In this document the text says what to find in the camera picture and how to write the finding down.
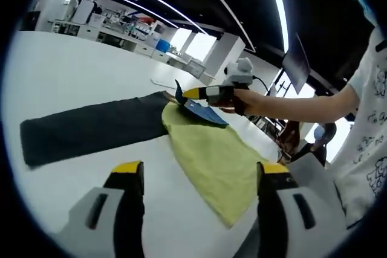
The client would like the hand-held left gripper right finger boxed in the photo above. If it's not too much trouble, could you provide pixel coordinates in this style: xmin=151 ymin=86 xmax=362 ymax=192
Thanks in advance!
xmin=256 ymin=163 xmax=347 ymax=258

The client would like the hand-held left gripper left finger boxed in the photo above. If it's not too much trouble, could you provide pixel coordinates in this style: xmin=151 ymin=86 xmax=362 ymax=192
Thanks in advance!
xmin=57 ymin=161 xmax=146 ymax=258

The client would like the person's right hand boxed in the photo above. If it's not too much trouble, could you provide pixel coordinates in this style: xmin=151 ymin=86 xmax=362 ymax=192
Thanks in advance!
xmin=218 ymin=88 xmax=258 ymax=117

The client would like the white square pillar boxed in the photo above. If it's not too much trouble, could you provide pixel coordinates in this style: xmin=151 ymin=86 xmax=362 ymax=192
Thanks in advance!
xmin=202 ymin=33 xmax=247 ymax=87
xmin=36 ymin=0 xmax=89 ymax=32

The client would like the grey mesh office chair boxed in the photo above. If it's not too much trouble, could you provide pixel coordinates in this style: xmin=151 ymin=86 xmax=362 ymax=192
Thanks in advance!
xmin=186 ymin=59 xmax=207 ymax=80

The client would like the dark hanging panel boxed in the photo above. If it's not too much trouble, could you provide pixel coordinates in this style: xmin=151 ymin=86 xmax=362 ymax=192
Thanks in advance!
xmin=281 ymin=32 xmax=312 ymax=95

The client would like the blue storage bin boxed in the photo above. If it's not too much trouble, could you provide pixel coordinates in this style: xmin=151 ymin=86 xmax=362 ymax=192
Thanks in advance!
xmin=155 ymin=39 xmax=170 ymax=53

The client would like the wide ceiling light strip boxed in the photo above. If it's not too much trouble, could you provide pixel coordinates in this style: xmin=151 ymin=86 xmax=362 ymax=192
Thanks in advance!
xmin=262 ymin=0 xmax=290 ymax=54

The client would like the white cabinet counter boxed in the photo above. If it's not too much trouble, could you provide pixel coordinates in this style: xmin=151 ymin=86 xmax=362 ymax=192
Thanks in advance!
xmin=48 ymin=19 xmax=171 ymax=63

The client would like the person's white printed shirt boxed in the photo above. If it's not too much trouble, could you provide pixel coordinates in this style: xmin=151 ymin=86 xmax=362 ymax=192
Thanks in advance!
xmin=329 ymin=25 xmax=387 ymax=228

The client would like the black cabinet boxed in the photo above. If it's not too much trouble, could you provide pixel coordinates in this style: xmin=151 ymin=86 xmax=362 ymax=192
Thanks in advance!
xmin=20 ymin=10 xmax=42 ymax=31

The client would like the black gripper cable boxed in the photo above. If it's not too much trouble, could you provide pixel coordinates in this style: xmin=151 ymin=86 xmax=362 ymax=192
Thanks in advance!
xmin=252 ymin=74 xmax=270 ymax=93

